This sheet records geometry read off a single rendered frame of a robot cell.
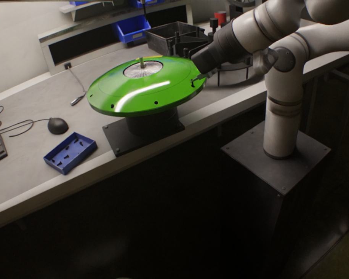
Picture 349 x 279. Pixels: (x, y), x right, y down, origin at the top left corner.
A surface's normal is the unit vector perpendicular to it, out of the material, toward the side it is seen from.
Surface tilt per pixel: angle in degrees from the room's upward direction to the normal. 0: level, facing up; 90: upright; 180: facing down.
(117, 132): 0
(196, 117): 0
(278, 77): 92
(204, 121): 90
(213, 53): 97
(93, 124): 0
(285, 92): 90
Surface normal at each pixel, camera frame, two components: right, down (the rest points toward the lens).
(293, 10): 0.56, -0.04
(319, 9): -0.64, 0.65
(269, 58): 0.53, -0.31
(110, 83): -0.32, -0.65
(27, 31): 0.50, 0.49
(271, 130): -0.81, 0.44
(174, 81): 0.13, -0.59
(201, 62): -0.56, 0.57
